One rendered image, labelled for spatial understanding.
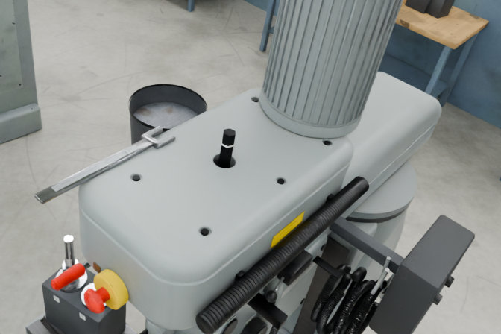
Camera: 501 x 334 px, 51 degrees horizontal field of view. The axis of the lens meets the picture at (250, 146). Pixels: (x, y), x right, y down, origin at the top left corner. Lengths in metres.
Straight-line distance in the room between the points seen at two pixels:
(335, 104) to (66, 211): 2.66
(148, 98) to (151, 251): 2.71
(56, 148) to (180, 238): 3.16
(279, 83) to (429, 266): 0.44
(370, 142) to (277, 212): 0.48
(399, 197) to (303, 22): 0.70
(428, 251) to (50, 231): 2.56
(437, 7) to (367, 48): 3.77
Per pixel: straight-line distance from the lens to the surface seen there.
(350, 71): 0.90
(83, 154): 3.80
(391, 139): 1.30
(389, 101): 1.41
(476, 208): 4.23
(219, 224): 0.76
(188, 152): 0.87
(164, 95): 3.43
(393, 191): 1.45
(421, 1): 4.66
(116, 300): 0.82
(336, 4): 0.84
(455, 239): 1.14
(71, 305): 1.65
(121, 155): 0.84
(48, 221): 3.36
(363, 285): 1.22
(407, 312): 1.10
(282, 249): 0.86
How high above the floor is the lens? 2.44
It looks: 38 degrees down
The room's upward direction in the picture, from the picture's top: 12 degrees clockwise
